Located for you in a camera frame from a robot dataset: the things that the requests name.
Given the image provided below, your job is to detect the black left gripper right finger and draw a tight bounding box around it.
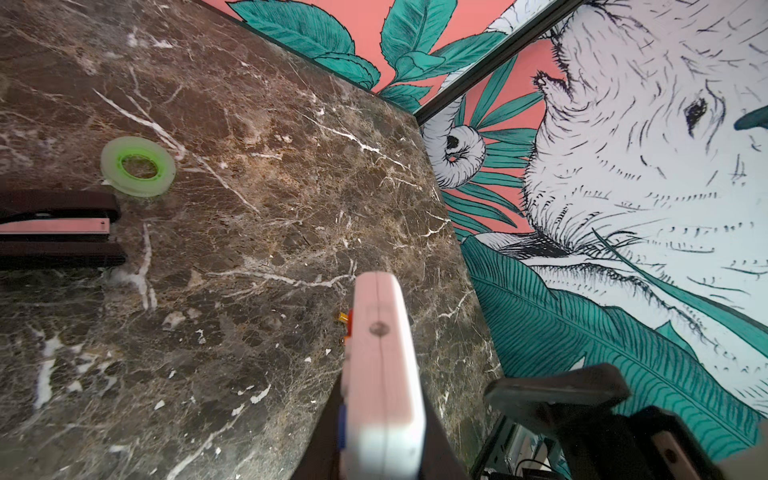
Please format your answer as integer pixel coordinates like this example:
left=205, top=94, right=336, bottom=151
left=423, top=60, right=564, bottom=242
left=419, top=397, right=468, bottom=480

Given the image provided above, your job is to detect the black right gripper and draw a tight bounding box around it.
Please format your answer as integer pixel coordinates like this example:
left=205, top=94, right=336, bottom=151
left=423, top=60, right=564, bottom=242
left=483, top=362, right=768, bottom=480

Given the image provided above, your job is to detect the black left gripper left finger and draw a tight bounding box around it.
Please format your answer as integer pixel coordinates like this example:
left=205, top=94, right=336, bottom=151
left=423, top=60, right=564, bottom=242
left=290, top=376, right=343, bottom=480

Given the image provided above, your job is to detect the white remote control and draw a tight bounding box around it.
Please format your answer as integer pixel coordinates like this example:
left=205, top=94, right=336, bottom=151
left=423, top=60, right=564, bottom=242
left=339, top=272, right=427, bottom=479

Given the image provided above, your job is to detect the green tape roll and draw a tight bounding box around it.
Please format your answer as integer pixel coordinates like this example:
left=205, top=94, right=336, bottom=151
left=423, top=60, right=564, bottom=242
left=100, top=136, right=176, bottom=198

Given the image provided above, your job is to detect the black stapler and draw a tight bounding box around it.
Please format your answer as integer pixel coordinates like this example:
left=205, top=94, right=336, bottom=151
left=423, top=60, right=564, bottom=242
left=1, top=189, right=127, bottom=271

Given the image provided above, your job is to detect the black enclosure corner post right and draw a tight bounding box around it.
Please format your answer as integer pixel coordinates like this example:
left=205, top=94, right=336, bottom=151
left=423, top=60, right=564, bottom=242
left=414, top=0, right=583, bottom=126

